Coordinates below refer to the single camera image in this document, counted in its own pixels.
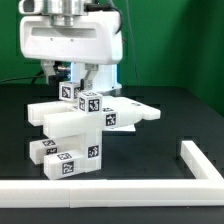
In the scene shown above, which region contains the white U-shaped obstacle fence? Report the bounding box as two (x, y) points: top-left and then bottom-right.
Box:
(0, 140), (224, 208)

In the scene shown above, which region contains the black cable on table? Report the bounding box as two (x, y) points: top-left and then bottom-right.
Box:
(0, 69), (48, 86)

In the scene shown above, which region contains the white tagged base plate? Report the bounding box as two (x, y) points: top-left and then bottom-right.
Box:
(103, 124), (136, 132)

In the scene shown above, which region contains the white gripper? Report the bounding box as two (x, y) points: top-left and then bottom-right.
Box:
(18, 0), (123, 90)

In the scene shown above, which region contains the white chair backrest part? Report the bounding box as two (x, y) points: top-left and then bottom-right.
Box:
(27, 96), (161, 138)

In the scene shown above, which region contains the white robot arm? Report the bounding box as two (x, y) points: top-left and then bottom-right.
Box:
(18, 0), (123, 92)

